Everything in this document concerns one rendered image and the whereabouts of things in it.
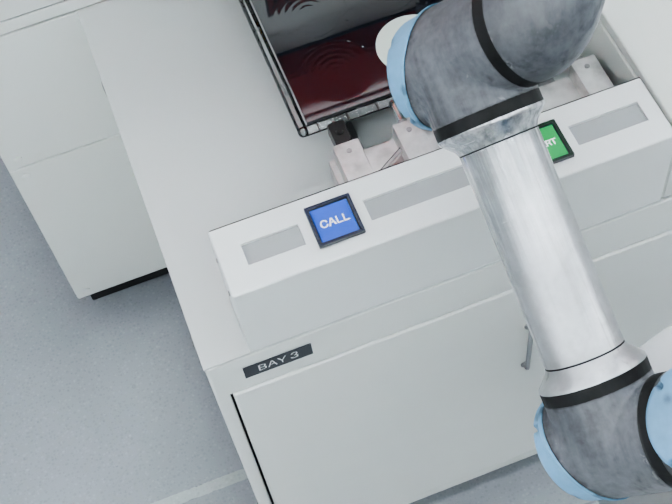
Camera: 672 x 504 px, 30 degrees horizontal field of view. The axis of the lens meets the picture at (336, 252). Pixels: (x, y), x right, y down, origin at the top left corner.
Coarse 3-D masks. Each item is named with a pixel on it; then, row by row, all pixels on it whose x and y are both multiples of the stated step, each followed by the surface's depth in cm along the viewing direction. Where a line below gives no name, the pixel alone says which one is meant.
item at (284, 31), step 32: (256, 0) 170; (288, 0) 170; (320, 0) 169; (352, 0) 169; (384, 0) 168; (416, 0) 168; (288, 32) 167; (320, 32) 166; (352, 32) 166; (288, 64) 164; (320, 64) 164; (352, 64) 163; (384, 64) 163; (320, 96) 161; (352, 96) 161; (384, 96) 160
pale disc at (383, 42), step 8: (408, 16) 166; (392, 24) 166; (400, 24) 166; (384, 32) 165; (392, 32) 165; (376, 40) 165; (384, 40) 165; (376, 48) 164; (384, 48) 164; (384, 56) 163
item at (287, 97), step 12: (240, 0) 170; (252, 12) 169; (252, 24) 168; (264, 36) 167; (264, 48) 165; (276, 60) 165; (276, 72) 163; (276, 84) 163; (288, 96) 161; (288, 108) 160; (300, 120) 159; (300, 132) 158
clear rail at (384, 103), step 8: (368, 104) 159; (376, 104) 159; (384, 104) 159; (344, 112) 159; (352, 112) 159; (360, 112) 159; (368, 112) 159; (320, 120) 159; (328, 120) 158; (336, 120) 158; (344, 120) 159; (352, 120) 159; (304, 128) 158; (312, 128) 158; (320, 128) 158
